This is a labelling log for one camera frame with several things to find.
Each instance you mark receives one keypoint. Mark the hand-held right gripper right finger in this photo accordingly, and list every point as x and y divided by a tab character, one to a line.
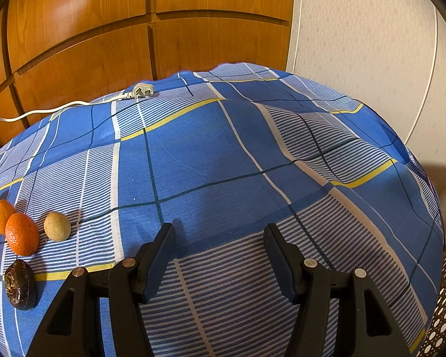
282	264

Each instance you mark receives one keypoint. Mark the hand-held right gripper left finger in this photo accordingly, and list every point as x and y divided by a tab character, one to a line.
158	264

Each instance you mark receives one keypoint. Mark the yellow-green round fruit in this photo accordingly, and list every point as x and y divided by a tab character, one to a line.
57	225

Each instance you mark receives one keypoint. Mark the orange mandarin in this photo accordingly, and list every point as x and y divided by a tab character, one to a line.
21	234
2	215

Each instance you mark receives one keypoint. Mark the blue plaid tablecloth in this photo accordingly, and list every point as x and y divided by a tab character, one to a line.
208	156

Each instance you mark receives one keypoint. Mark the white power plug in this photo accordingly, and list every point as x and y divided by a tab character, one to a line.
143	91

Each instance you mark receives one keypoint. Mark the wooden wardrobe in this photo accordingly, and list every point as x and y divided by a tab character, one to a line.
78	26

